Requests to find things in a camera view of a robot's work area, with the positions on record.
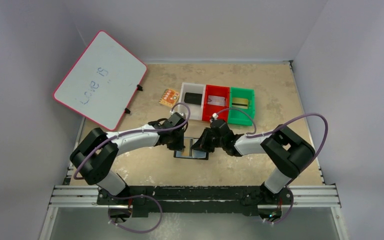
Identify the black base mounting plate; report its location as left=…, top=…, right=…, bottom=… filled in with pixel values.
left=97, top=185, right=294, bottom=222

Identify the red plastic bin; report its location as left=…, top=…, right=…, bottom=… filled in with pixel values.
left=202, top=84, right=230, bottom=122

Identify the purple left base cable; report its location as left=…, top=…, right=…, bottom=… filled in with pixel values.
left=107, top=194, right=164, bottom=235

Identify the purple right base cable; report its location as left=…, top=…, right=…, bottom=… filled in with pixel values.
left=261, top=187, right=295, bottom=226

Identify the black leather card holder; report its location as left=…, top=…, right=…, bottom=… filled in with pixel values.
left=173, top=137, right=209, bottom=160

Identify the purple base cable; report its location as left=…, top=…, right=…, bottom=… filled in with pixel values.
left=261, top=187, right=295, bottom=226
left=107, top=194, right=164, bottom=235

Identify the aluminium rail frame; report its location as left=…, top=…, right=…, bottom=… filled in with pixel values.
left=39, top=185, right=350, bottom=240

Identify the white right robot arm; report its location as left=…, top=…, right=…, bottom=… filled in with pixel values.
left=191, top=119, right=316, bottom=204

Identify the orange card pack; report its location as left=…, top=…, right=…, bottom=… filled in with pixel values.
left=158, top=88, right=180, bottom=108

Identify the pink framed whiteboard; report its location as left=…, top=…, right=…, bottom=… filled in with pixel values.
left=53, top=30, right=147, bottom=130

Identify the clear card in red bin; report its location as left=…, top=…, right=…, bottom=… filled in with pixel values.
left=207, top=95, right=226, bottom=107

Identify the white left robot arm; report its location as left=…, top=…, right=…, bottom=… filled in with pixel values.
left=69, top=112, right=187, bottom=205

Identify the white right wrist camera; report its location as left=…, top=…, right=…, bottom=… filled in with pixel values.
left=211, top=113, right=218, bottom=121

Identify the white plastic bin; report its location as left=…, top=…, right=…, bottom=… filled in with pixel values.
left=179, top=82, right=206, bottom=121

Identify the green plastic bin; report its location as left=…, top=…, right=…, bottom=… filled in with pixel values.
left=227, top=87, right=256, bottom=126

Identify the black object in white bin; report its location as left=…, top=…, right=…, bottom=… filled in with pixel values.
left=183, top=92, right=203, bottom=106

